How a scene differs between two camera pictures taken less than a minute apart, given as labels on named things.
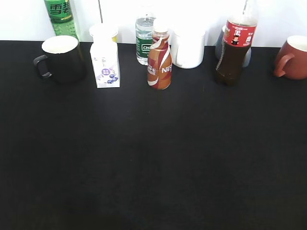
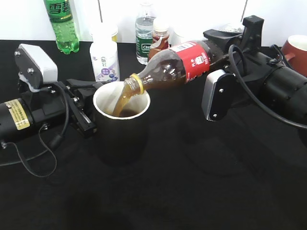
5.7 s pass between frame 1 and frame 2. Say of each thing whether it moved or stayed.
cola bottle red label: moved
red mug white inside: stayed
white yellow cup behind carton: stayed
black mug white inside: moved
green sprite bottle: stayed
